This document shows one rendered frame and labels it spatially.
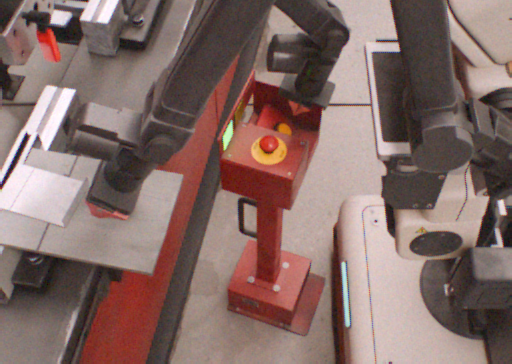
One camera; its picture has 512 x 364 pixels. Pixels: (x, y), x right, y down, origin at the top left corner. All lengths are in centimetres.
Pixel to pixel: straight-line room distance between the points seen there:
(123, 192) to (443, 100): 46
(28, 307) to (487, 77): 79
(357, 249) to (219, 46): 121
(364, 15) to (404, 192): 173
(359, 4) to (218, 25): 220
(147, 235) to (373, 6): 200
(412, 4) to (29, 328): 79
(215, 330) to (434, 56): 143
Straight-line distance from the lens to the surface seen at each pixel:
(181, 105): 82
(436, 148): 87
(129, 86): 143
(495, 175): 97
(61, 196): 114
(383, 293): 184
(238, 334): 207
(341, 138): 244
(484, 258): 139
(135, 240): 107
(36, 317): 119
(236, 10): 71
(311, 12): 123
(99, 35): 146
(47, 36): 107
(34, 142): 122
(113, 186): 100
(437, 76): 81
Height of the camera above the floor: 193
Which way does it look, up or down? 56 degrees down
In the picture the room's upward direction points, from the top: straight up
